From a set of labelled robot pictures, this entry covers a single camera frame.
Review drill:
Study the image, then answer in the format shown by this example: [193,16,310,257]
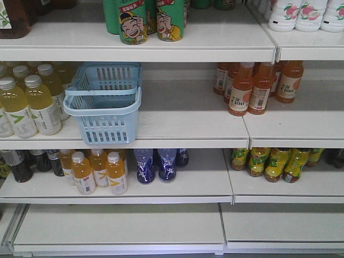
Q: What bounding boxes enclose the white peach drink bottle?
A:
[320,0,343,33]
[268,0,302,32]
[295,0,327,32]

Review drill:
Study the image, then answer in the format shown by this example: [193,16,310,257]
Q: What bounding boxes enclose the white metal shelf unit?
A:
[1,1,343,257]

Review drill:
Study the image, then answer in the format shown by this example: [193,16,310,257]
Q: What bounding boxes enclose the pale yellow juice bottle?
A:
[24,75,62,135]
[1,77,38,138]

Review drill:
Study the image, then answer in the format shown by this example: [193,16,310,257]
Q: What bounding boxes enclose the green cartoon drink can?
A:
[116,0,148,45]
[156,0,185,42]

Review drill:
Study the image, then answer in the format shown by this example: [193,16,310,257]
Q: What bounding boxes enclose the blue sports drink bottle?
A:
[158,148,177,182]
[134,148,155,184]

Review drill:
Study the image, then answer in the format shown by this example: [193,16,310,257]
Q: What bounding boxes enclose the orange juice bottle white label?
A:
[90,149,109,187]
[71,152,96,195]
[106,152,127,195]

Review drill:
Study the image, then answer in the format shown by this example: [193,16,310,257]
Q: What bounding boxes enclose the yellow lemon tea bottle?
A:
[248,147,271,177]
[282,148,310,183]
[231,148,249,170]
[264,147,291,183]

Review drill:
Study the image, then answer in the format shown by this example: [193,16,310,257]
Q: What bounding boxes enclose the orange C100 juice bottle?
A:
[275,60,304,104]
[228,62,255,116]
[247,62,274,115]

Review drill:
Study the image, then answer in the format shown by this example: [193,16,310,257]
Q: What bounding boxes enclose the light blue plastic basket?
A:
[63,61,142,145]

